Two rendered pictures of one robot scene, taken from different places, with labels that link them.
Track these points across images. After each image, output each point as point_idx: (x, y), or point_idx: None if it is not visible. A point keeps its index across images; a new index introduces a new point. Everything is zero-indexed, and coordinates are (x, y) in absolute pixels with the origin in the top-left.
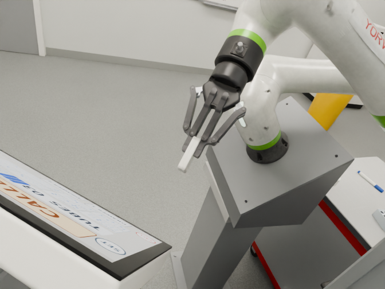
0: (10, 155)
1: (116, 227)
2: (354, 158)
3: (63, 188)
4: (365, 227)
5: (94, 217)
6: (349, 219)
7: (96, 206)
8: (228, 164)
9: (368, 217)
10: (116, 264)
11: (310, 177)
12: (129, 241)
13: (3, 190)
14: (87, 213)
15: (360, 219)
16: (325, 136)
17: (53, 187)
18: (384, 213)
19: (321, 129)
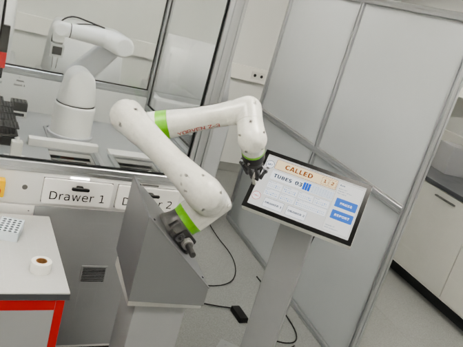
0: (333, 238)
1: (269, 187)
2: (134, 175)
3: (296, 216)
4: (42, 237)
5: (277, 187)
6: (55, 244)
7: (279, 210)
8: (193, 259)
9: (25, 242)
10: (268, 153)
11: (153, 200)
12: (264, 177)
13: (300, 169)
14: (280, 188)
15: (40, 242)
16: (140, 189)
17: (298, 205)
18: (13, 231)
19: (141, 192)
